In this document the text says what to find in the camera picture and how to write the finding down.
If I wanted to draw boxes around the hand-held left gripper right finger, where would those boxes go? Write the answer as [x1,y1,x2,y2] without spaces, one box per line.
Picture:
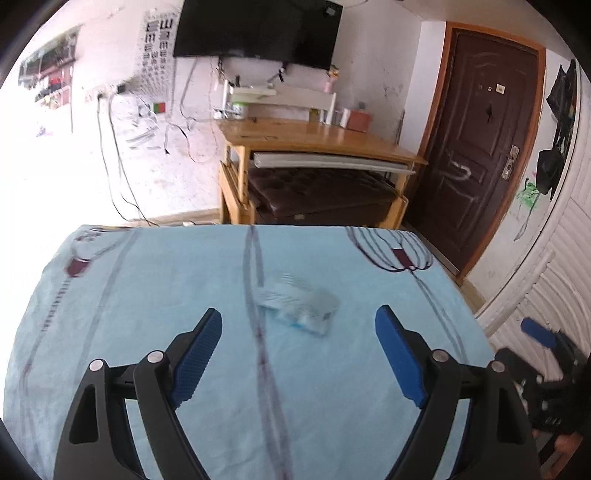
[375,305,541,480]

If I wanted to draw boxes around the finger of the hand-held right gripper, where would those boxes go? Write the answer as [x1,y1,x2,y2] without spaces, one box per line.
[494,348,548,416]
[521,318,591,378]

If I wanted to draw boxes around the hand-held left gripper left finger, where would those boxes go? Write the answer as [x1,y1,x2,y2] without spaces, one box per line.
[52,308,223,480]

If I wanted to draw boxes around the clear plastic packet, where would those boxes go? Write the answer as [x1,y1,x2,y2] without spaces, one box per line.
[255,272,341,339]

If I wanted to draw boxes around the person's right forearm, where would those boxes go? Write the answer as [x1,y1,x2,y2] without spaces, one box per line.
[538,431,586,468]

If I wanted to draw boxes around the white louvered wardrobe door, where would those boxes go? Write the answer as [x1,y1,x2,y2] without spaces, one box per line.
[475,60,591,370]

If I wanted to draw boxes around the light blue printed bed sheet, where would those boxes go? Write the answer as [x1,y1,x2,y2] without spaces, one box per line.
[6,224,496,480]

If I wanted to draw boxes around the black hanging bag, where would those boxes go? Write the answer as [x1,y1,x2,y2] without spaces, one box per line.
[546,60,579,141]
[536,148,568,200]

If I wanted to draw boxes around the brown tufted leather bench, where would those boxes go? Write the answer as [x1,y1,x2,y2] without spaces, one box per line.
[247,167,399,227]

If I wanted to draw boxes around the brown entrance door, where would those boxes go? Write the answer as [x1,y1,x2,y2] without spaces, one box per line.
[418,22,547,283]

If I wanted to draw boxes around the pink box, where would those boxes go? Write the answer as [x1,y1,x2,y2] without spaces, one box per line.
[346,110,374,133]

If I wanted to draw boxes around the wooden desk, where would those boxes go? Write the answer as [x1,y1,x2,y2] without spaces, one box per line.
[215,117,428,228]

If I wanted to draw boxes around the white wooden chair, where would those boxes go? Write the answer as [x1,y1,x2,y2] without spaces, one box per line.
[221,84,338,125]

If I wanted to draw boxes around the eye chart poster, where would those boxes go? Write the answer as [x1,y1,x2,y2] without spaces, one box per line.
[137,9,179,117]

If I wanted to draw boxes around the black cable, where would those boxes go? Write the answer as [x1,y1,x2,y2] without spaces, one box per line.
[96,95,151,223]

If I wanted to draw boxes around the wall shelf with items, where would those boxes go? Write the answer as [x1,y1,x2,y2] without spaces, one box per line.
[17,25,83,110]

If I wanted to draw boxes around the black wall television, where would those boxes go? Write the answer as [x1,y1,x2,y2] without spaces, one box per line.
[173,0,343,71]

